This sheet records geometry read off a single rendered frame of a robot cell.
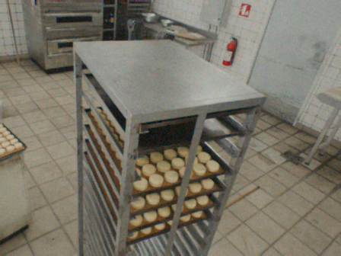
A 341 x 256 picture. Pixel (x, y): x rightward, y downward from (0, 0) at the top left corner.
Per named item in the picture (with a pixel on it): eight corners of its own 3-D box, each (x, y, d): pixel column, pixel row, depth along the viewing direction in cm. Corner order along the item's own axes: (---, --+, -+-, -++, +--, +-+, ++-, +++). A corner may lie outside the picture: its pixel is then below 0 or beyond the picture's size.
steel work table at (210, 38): (123, 58, 659) (126, 13, 607) (147, 54, 699) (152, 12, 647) (179, 90, 537) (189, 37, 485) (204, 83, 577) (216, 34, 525)
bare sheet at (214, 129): (84, 76, 128) (84, 73, 127) (161, 71, 144) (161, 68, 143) (138, 155, 83) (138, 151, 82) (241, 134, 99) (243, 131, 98)
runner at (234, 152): (153, 85, 150) (154, 80, 149) (157, 85, 151) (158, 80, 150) (232, 158, 102) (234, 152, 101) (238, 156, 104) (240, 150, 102)
